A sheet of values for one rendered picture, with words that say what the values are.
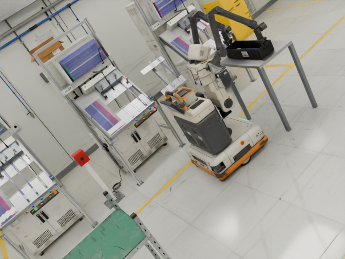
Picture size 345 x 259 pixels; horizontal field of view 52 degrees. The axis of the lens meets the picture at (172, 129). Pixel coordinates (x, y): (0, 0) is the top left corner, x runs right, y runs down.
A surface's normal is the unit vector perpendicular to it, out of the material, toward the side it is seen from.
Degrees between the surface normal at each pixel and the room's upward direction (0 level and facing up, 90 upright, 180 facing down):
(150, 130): 90
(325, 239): 0
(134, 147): 90
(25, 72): 90
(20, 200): 47
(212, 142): 90
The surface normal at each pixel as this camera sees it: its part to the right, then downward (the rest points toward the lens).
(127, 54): 0.51, 0.13
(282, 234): -0.49, -0.77
